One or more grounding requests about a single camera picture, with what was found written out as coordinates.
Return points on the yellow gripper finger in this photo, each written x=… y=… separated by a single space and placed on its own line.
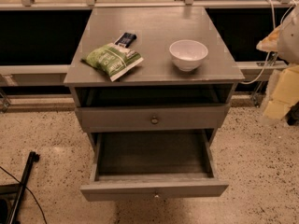
x=270 y=43
x=282 y=93

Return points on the green jalapeno chip bag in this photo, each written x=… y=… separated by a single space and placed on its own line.
x=113 y=59

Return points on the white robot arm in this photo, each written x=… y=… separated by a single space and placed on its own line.
x=289 y=38

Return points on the closed grey upper drawer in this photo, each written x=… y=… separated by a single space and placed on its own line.
x=150 y=118

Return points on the grey wooden drawer cabinet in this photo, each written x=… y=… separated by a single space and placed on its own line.
x=156 y=81

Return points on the open grey middle drawer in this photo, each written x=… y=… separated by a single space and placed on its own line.
x=145 y=165

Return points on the white ceramic bowl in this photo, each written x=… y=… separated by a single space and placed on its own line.
x=187 y=55

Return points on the dark blue snack bar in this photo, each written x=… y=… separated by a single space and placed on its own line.
x=125 y=40

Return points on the black stand leg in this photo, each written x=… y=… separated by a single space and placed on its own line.
x=11 y=194

